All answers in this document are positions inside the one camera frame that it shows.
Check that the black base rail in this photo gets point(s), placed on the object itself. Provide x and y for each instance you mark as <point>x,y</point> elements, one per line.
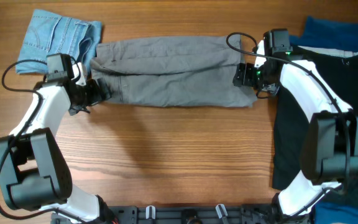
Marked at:
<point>245,214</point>

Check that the blue shirt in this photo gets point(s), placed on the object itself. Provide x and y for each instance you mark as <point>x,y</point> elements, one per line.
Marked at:
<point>321,33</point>

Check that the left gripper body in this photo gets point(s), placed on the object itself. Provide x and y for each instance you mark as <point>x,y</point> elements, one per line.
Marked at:
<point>90,94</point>

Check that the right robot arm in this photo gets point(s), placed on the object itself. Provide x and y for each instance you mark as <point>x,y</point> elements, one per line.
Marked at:
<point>329,156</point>

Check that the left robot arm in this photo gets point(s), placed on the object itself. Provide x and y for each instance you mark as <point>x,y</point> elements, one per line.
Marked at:
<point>34,176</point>

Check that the black garment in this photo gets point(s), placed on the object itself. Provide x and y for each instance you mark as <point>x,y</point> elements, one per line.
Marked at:
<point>340,71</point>

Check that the grey shorts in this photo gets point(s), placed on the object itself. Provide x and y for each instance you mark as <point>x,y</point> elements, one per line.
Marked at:
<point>172,71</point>

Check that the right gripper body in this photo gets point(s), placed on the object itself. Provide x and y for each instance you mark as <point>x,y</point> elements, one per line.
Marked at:
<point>257,77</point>

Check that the folded light blue jeans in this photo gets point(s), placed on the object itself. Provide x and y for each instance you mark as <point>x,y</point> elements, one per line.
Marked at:
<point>49,33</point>

